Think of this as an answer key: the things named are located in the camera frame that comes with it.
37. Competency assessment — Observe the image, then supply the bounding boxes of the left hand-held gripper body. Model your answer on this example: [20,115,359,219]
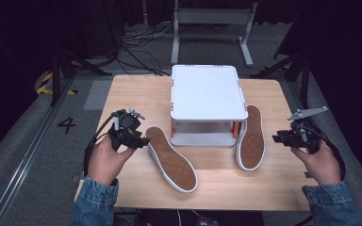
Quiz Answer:
[107,107,146,153]

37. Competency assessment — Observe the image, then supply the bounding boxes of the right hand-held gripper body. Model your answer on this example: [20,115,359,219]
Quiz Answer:
[287,105,329,155]

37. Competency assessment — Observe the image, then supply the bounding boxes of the white sneaker with brown sole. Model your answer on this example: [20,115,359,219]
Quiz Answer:
[144,125,199,194]
[236,104,266,172]

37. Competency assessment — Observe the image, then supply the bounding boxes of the white shoe rack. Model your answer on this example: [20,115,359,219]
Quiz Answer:
[169,63,250,148]

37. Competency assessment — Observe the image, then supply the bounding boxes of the person's right hand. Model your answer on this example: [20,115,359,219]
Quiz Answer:
[289,139,343,186]

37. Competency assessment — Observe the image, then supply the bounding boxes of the person's left hand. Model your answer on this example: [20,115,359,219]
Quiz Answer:
[87,136,137,186]

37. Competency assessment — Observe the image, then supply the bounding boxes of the black tripod stand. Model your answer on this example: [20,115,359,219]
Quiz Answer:
[50,48,113,108]
[250,51,313,108]

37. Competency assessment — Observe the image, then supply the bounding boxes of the yellow black hazard tape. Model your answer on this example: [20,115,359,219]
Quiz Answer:
[36,72,78,96]

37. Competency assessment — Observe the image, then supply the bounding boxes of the grey metal stand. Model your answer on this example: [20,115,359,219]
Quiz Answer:
[170,0,259,69]

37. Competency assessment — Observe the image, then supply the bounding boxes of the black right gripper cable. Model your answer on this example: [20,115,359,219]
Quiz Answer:
[310,126,347,182]

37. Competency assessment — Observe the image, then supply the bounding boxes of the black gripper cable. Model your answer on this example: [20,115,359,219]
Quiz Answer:
[310,126,347,182]
[82,113,117,177]

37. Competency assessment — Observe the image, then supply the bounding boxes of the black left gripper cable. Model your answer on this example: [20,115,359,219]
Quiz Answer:
[82,113,117,177]

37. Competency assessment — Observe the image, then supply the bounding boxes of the bundle of black floor cables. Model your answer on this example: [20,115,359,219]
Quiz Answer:
[105,22,230,77]

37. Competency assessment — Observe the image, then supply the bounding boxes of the metal floor rail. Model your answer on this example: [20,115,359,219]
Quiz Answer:
[0,78,75,226]

